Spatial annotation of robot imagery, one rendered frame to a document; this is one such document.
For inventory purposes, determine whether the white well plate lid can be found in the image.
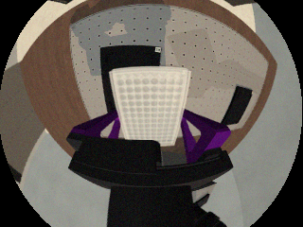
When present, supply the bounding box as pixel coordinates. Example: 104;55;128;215
109;67;191;147

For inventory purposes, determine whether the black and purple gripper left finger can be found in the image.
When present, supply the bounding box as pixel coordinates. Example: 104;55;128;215
71;109;120;139

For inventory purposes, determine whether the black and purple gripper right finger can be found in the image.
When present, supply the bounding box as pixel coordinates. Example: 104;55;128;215
181;109;231;164

